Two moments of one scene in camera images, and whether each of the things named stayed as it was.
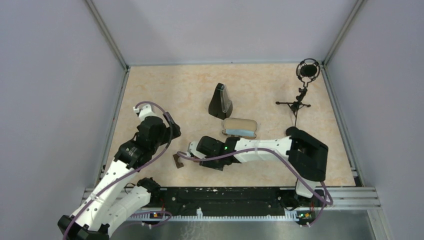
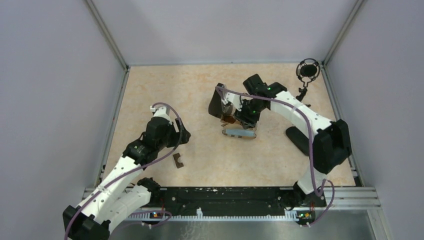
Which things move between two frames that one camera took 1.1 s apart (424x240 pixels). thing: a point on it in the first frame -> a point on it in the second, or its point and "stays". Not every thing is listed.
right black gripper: [209, 164] -> [247, 121]
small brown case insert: [179, 165] stays
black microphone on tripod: [307, 71] stays
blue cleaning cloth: [240, 132] stays
